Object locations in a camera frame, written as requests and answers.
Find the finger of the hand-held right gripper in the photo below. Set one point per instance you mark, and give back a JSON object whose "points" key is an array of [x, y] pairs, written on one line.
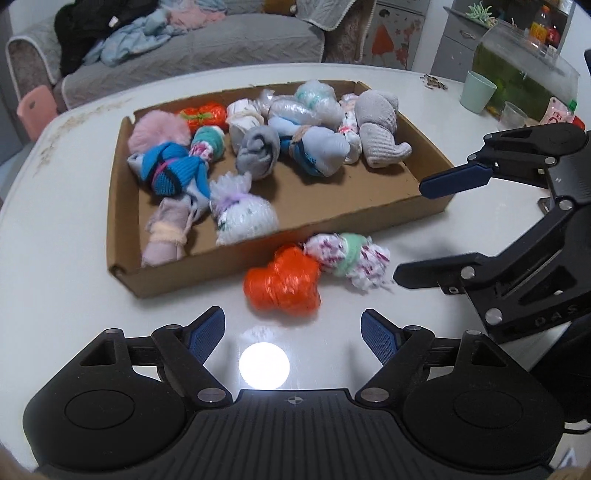
{"points": [[457, 180], [438, 274]]}

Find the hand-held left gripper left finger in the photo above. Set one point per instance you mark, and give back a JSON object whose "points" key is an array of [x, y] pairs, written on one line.
{"points": [[207, 333]]}

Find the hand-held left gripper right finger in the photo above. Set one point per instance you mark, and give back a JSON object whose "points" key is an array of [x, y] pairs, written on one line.
{"points": [[381, 335]]}

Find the floral bundle with green band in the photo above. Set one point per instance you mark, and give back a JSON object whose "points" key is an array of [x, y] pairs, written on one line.
{"points": [[351, 254], [207, 138]]}

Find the plain orange plastic bundle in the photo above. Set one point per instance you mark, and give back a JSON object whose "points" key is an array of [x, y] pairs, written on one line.
{"points": [[281, 281]]}

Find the white green-print cloth roll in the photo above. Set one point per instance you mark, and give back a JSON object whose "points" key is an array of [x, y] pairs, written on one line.
{"points": [[244, 217]]}

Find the shallow cardboard box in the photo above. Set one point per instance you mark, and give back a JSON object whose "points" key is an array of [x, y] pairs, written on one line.
{"points": [[323, 203]]}

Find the clear plastic cup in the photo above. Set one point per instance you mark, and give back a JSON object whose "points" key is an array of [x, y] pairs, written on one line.
{"points": [[514, 116]]}

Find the pale green cup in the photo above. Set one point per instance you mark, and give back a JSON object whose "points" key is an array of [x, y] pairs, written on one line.
{"points": [[478, 92]]}

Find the lilac sock bundle cream band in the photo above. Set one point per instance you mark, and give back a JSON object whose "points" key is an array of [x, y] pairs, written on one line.
{"points": [[161, 249]]}

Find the light grey sock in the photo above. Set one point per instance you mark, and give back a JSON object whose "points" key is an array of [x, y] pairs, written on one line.
{"points": [[378, 124]]}

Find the pile of seed shells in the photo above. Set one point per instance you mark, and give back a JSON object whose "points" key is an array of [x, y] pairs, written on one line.
{"points": [[434, 82]]}

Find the white floral cloth bundle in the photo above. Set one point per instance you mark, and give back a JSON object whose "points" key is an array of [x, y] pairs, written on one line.
{"points": [[351, 129]]}

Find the pink printed packet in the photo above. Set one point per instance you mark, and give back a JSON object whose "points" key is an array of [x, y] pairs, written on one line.
{"points": [[556, 113]]}

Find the glass fish tank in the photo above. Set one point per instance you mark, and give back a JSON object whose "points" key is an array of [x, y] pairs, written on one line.
{"points": [[521, 74]]}

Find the grey cabinet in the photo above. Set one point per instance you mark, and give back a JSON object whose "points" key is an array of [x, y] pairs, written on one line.
{"points": [[457, 50]]}

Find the light blue sock bundle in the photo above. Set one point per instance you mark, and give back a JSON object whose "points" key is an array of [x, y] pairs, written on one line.
{"points": [[323, 147]]}

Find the bubble wrap bundle teal inside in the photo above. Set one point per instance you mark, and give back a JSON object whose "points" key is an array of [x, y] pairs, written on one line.
{"points": [[318, 94]]}

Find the blue knit sock bundle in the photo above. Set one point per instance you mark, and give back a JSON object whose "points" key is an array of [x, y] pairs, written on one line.
{"points": [[175, 168]]}

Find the green plastic plant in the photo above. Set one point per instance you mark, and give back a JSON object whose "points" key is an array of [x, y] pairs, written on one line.
{"points": [[482, 11]]}

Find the red bottle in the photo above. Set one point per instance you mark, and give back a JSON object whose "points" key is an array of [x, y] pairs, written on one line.
{"points": [[554, 37]]}

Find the orange drink bottle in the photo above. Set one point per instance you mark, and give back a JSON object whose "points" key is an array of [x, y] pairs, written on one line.
{"points": [[540, 27]]}

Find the grey sofa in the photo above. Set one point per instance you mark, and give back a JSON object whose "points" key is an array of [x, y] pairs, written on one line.
{"points": [[341, 41]]}

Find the dark grey sock bundle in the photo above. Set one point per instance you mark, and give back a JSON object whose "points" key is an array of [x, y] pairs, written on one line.
{"points": [[258, 152]]}

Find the pink fluffy ball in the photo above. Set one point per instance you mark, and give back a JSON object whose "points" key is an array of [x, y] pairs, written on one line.
{"points": [[157, 131]]}

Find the grey quilted armrest cover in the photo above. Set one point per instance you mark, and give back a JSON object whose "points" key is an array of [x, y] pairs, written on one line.
{"points": [[34, 32], [328, 14]]}

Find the orange bundle with green tie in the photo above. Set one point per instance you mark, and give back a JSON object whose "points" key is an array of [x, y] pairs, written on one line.
{"points": [[207, 113]]}

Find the white sock bundle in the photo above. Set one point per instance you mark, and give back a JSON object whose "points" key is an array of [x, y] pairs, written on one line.
{"points": [[244, 115]]}

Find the brown plush toy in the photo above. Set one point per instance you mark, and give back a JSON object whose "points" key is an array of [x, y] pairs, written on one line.
{"points": [[279, 5]]}

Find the grey quilted seat cover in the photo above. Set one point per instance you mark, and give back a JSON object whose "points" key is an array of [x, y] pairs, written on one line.
{"points": [[207, 60]]}

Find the pink plastic stool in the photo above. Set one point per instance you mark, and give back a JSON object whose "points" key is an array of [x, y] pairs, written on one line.
{"points": [[37, 113]]}

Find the light blue clothing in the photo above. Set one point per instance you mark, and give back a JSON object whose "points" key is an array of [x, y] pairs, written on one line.
{"points": [[129, 41]]}

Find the pale blue cloth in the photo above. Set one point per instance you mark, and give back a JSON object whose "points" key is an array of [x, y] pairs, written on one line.
{"points": [[207, 4]]}

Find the pink clothing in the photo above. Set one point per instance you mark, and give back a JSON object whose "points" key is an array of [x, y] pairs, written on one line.
{"points": [[194, 17]]}

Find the black clothing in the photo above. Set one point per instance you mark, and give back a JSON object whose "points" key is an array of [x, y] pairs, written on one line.
{"points": [[78, 37]]}

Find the floral figure wall poster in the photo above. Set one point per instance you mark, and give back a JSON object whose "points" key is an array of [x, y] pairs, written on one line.
{"points": [[392, 41]]}

